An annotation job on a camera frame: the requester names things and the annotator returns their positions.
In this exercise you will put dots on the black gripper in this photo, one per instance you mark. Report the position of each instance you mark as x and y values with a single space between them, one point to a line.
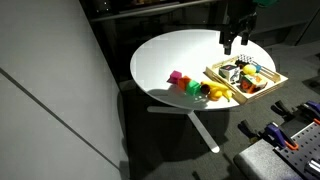
237 26

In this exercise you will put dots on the green block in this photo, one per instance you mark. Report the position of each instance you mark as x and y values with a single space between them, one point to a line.
193 87

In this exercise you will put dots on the wooden tray box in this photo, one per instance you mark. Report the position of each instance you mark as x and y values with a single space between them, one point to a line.
245 97

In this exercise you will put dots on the orange block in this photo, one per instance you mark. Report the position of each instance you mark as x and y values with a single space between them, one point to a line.
183 82

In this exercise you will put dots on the pink block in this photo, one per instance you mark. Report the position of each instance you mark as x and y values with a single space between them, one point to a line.
174 77

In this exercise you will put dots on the grey padded block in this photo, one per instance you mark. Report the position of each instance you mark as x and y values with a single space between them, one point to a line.
260 163

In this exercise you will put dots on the checkered black white item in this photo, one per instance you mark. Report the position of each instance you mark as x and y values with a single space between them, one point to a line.
244 59

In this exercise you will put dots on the black and white cube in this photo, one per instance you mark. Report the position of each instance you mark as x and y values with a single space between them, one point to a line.
228 71

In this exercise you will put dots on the yellow ball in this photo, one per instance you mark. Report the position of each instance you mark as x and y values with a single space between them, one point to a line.
249 69

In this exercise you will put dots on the small blue item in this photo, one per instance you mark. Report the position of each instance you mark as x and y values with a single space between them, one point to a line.
258 67

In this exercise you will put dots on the orange red multicolour toy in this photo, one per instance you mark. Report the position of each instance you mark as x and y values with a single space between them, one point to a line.
250 84

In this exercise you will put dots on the yellow toy banana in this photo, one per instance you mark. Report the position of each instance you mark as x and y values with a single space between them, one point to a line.
218 86

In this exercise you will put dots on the dark red toy plum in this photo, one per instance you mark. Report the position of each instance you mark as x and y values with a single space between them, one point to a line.
205 88

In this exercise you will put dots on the orange toy fruit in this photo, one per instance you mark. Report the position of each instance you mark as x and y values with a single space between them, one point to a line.
215 94

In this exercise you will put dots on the white table base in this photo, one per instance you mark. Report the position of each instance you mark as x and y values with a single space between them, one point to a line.
203 131

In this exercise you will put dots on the purple black spring clamp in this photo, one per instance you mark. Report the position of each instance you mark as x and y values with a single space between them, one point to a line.
276 135
308 110

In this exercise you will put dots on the dark perforated pegboard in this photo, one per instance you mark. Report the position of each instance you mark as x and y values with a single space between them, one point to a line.
300 150

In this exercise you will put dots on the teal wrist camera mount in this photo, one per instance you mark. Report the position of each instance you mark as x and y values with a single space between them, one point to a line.
265 2

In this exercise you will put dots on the grey shelf rail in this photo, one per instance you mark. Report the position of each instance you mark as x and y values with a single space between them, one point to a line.
150 10

